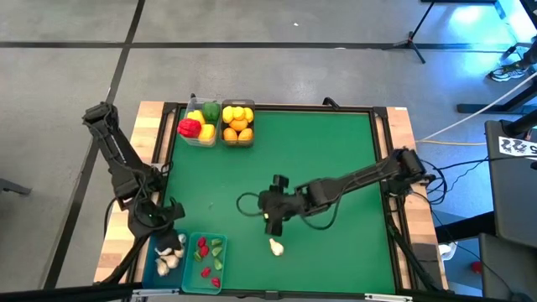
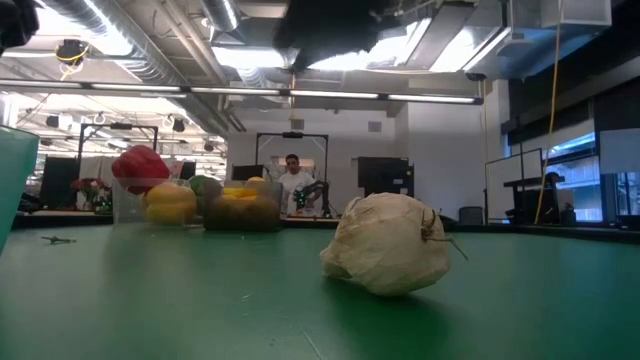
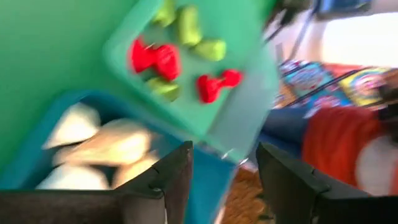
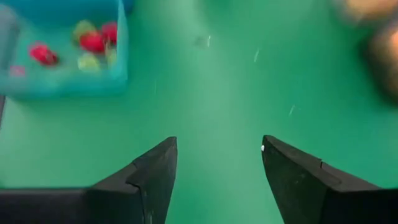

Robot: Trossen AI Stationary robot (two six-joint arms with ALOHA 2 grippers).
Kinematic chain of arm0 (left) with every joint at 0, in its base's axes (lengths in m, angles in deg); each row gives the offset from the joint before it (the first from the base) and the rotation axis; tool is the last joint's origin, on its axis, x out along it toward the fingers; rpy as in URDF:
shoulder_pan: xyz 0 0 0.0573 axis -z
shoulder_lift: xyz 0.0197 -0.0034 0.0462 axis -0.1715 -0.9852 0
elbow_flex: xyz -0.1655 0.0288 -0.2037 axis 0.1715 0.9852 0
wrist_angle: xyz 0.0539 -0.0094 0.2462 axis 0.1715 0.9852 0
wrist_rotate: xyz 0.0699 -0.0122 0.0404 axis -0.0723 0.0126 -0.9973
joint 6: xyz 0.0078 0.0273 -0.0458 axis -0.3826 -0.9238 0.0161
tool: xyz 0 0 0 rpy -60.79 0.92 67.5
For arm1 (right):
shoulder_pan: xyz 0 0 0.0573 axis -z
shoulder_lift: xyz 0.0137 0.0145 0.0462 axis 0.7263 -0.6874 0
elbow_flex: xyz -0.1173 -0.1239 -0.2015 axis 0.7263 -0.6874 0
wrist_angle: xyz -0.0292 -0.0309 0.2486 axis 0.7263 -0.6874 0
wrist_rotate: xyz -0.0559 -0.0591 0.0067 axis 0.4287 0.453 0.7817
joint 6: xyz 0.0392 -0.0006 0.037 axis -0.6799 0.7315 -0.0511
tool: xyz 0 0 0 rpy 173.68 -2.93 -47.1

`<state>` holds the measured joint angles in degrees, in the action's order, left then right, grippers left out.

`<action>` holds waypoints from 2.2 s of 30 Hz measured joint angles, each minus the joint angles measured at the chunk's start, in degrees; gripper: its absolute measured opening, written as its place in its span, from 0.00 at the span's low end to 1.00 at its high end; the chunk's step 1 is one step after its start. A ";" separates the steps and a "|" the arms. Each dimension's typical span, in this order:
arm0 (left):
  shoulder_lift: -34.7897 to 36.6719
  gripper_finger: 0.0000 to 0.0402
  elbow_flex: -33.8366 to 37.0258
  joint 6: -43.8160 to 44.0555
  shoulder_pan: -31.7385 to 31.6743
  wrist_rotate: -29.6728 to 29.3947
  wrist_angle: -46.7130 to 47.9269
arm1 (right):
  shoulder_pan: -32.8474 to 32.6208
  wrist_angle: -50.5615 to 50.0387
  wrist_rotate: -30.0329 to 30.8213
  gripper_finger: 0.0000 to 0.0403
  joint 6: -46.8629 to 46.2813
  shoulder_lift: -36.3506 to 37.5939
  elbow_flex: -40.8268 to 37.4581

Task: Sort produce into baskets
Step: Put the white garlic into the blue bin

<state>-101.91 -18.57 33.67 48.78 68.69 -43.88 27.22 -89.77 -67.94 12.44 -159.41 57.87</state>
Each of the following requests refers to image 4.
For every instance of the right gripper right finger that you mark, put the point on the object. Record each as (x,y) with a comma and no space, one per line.
(304,193)

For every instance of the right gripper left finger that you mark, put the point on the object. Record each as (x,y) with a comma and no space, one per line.
(143,193)

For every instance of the clear container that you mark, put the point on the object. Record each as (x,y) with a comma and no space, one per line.
(384,62)

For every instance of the red chili pepper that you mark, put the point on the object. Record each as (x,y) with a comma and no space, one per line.
(43,54)
(91,42)
(109,32)

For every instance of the clear plastic basket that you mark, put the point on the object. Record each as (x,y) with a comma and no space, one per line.
(370,7)

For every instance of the green table mat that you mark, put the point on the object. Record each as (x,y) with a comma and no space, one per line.
(217,109)

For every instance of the teal plastic basket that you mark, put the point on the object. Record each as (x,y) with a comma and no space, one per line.
(62,84)

